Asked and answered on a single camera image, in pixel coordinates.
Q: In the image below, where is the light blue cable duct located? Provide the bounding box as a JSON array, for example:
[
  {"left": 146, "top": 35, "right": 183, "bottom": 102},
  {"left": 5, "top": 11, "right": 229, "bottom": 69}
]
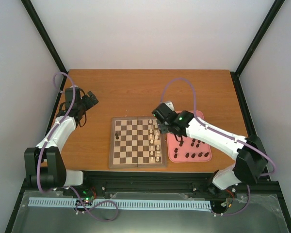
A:
[{"left": 28, "top": 197, "right": 211, "bottom": 212}]

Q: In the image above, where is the dark rook chess piece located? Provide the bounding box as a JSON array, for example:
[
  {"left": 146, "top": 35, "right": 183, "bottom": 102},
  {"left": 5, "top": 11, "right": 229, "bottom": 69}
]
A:
[{"left": 174, "top": 148, "right": 178, "bottom": 159}]

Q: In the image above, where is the black aluminium frame rail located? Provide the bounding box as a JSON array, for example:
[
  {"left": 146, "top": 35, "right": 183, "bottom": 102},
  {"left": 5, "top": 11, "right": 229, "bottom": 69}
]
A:
[{"left": 21, "top": 171, "right": 281, "bottom": 195}]

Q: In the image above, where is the pink plastic tray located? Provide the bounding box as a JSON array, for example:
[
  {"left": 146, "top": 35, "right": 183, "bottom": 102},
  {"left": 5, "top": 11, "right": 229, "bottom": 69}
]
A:
[{"left": 166, "top": 110, "right": 212, "bottom": 163}]

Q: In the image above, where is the wooden chess board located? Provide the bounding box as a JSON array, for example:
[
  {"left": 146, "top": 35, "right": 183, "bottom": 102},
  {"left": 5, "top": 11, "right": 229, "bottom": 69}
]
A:
[{"left": 109, "top": 116, "right": 167, "bottom": 168}]

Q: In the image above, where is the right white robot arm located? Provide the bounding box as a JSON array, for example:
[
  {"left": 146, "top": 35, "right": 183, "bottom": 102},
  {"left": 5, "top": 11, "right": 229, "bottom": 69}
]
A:
[{"left": 152, "top": 101, "right": 268, "bottom": 196}]

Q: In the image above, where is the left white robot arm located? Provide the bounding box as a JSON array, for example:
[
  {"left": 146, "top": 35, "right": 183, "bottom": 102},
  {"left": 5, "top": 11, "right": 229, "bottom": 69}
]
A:
[{"left": 24, "top": 87, "right": 98, "bottom": 196}]

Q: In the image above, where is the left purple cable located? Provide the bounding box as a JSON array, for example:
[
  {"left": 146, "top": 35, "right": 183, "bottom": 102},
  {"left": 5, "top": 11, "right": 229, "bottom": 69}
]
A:
[{"left": 35, "top": 71, "right": 119, "bottom": 222}]

